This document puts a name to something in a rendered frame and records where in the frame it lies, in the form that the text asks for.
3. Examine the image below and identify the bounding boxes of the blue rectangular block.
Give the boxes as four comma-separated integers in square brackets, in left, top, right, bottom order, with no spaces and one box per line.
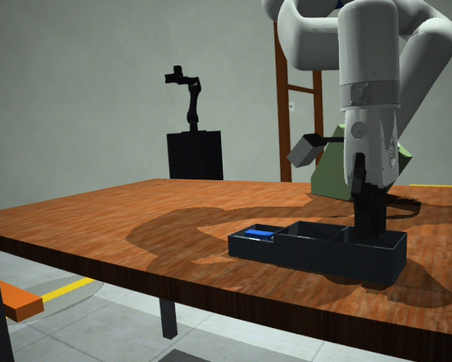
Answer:
[244,230,273,241]

